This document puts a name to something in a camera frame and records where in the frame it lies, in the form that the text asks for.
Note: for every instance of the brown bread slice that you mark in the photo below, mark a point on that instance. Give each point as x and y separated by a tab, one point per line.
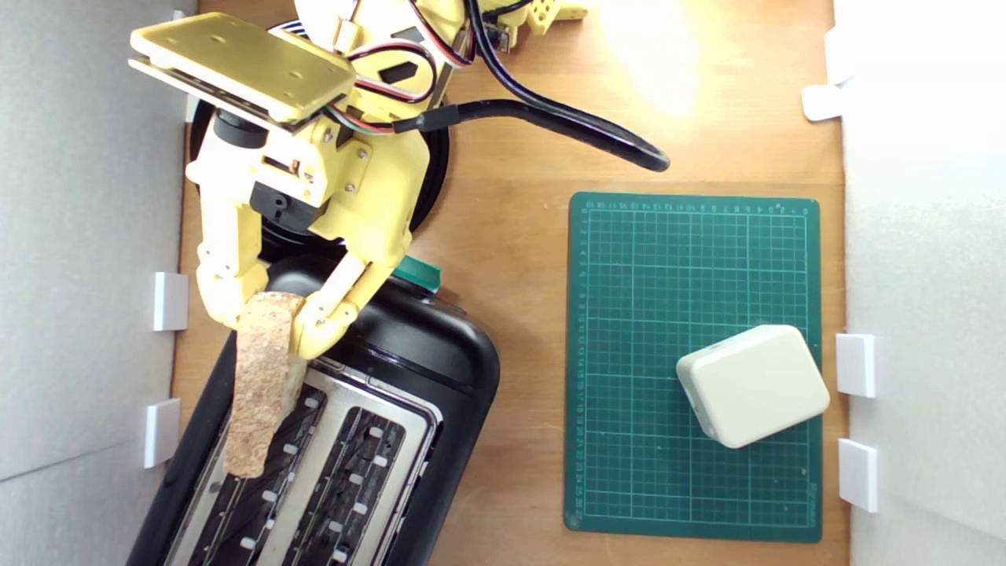
259	393

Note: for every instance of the green toaster lever knob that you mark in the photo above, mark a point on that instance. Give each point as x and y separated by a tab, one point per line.
420	275

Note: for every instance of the black two-slot toaster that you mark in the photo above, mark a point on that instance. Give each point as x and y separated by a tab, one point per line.
424	354

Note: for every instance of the black round plate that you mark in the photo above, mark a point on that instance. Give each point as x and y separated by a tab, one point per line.
434	165

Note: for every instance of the green cutting mat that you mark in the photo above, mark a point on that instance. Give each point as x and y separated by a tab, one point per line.
629	314

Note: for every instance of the white rounded block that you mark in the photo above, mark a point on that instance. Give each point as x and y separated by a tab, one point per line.
754	385

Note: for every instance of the white wall clip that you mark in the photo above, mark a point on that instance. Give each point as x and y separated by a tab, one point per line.
835	56
858	475
162	432
857	365
170	301
821	102
191	108

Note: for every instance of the yellow wrist camera mount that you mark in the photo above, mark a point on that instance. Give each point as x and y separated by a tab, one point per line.
236	63

